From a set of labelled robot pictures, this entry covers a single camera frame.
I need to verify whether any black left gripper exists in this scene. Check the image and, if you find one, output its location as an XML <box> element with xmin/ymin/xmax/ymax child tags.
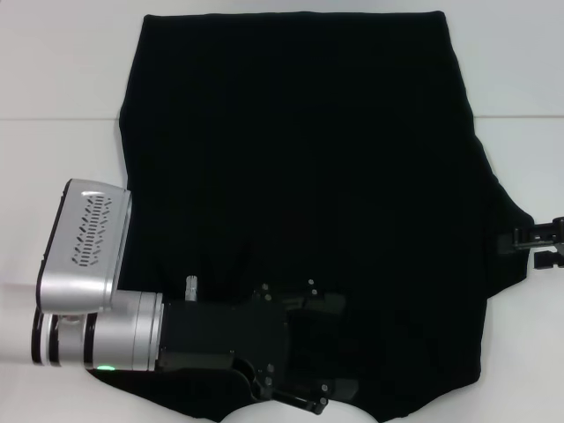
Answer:
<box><xmin>158</xmin><ymin>278</ymin><xmax>360</xmax><ymax>404</ymax></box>

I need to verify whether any black shirt with white print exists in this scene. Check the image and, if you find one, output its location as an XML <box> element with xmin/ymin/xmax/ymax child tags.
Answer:
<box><xmin>118</xmin><ymin>11</ymin><xmax>537</xmax><ymax>423</ymax></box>

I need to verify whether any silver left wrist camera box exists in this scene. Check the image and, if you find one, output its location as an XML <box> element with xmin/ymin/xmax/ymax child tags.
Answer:
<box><xmin>34</xmin><ymin>178</ymin><xmax>133</xmax><ymax>314</ymax></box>

